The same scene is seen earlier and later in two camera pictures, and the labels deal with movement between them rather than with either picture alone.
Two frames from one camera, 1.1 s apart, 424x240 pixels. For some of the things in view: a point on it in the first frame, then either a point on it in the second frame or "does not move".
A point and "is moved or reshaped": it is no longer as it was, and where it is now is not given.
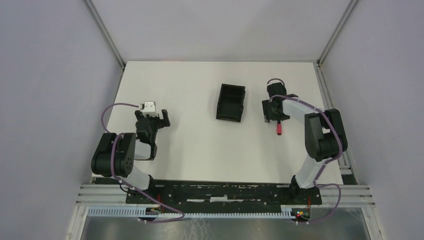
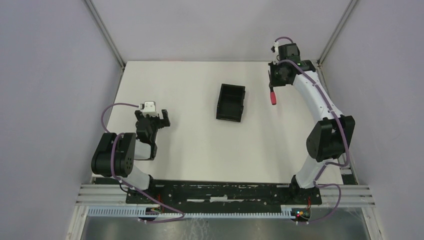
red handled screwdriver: x=279 y=128 is moved or reshaped
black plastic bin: x=230 y=105 does not move
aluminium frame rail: x=102 y=195 does not move
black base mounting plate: x=223 y=193 does not move
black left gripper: x=159 y=120 does not move
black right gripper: x=269 y=110 → x=273 y=76
